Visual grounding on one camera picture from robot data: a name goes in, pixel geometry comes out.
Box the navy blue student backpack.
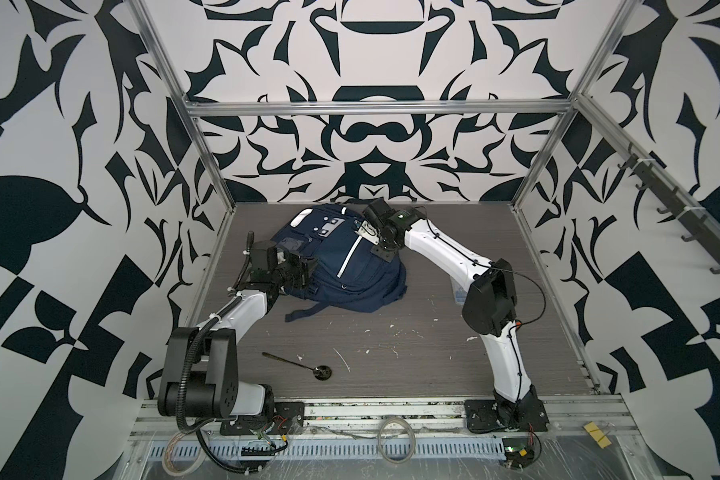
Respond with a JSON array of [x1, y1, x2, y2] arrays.
[[272, 204, 407, 323]]

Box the clear plastic pen box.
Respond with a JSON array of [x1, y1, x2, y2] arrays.
[[451, 281, 467, 306]]

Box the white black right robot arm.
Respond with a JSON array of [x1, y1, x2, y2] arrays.
[[359, 199, 538, 425]]

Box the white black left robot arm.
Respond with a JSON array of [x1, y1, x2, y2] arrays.
[[157, 232, 318, 435]]

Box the black metal spoon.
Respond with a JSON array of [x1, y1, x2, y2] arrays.
[[261, 352, 333, 381]]

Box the beige tape roll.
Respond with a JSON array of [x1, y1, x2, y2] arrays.
[[161, 431, 208, 478]]

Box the green lit circuit board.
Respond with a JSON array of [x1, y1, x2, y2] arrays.
[[501, 435, 543, 471]]

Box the yellow tape pieces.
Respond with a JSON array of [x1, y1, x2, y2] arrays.
[[583, 422, 614, 449]]

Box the grey coat hook rack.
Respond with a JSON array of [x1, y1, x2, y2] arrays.
[[619, 143, 720, 275]]

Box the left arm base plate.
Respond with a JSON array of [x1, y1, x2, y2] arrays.
[[220, 401, 306, 436]]

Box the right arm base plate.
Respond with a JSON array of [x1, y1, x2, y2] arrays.
[[464, 386, 549, 434]]

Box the white slotted cable duct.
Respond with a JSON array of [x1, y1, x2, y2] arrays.
[[143, 436, 508, 462]]

